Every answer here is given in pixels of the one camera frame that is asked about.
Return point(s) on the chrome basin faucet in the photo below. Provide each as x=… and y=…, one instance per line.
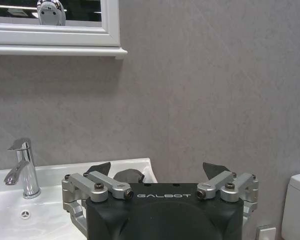
x=27, y=170

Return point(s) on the white ledge under mirror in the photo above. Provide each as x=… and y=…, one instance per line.
x=65, y=50

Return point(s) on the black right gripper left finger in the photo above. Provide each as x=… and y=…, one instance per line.
x=100, y=183

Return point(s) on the white wall outlet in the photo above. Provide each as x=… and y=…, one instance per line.
x=267, y=233

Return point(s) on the chrome basin overflow cover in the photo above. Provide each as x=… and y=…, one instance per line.
x=25, y=214

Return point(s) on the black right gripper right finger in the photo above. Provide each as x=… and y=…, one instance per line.
x=222, y=183

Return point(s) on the white toilet tank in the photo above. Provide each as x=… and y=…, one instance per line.
x=298, y=207

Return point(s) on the white ceramic washbasin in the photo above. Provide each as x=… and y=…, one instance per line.
x=50, y=190

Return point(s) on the white framed mirror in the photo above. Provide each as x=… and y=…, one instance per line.
x=72, y=30

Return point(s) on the dark grey towel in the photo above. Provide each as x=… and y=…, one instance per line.
x=128, y=175

